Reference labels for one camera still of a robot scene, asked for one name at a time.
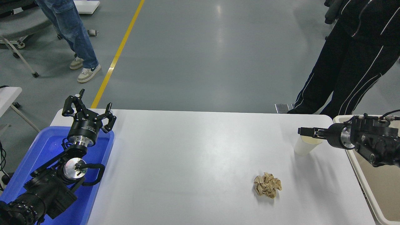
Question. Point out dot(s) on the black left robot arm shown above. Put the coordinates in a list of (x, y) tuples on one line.
[(47, 190)]

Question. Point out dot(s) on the white side table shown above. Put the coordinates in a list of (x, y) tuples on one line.
[(7, 95)]

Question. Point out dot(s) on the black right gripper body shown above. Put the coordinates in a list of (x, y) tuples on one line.
[(334, 136)]

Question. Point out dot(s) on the grey metal floor plate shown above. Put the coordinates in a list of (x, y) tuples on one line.
[(282, 108)]

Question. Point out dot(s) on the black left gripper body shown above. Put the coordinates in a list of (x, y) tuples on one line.
[(85, 128)]

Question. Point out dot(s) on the blue plastic tray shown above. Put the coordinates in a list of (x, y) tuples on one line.
[(50, 147)]

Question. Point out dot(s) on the grey wheeled office chair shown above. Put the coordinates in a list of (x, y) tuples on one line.
[(18, 22)]

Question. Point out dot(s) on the white paper cup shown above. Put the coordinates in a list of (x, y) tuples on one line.
[(303, 148)]

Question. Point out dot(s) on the crumpled tan paper ball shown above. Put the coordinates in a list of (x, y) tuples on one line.
[(267, 186)]

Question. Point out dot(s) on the large pale bin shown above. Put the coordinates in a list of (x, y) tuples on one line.
[(384, 187)]

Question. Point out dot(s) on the person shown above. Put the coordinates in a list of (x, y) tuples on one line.
[(72, 31), (350, 62)]

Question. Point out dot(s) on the grey foot pedal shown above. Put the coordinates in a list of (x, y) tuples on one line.
[(92, 32)]

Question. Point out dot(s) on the white flat platform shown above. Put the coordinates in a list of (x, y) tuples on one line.
[(89, 6)]

